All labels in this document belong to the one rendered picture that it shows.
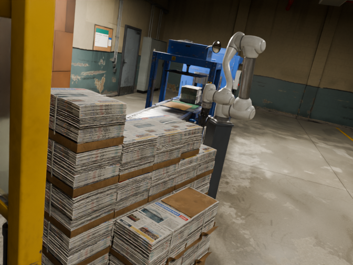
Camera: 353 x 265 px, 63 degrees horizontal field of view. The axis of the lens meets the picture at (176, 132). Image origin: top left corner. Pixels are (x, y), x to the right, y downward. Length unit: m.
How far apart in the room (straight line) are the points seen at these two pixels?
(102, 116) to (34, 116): 0.47
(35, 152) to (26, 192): 0.14
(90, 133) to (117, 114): 0.17
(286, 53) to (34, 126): 10.90
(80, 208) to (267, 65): 10.46
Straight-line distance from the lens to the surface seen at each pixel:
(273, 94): 11.54
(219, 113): 2.83
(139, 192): 1.83
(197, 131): 2.19
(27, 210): 1.13
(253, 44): 2.61
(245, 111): 2.71
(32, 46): 0.96
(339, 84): 11.82
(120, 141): 1.54
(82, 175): 1.46
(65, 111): 1.42
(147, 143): 1.71
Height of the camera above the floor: 1.58
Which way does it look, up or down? 15 degrees down
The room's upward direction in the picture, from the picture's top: 10 degrees clockwise
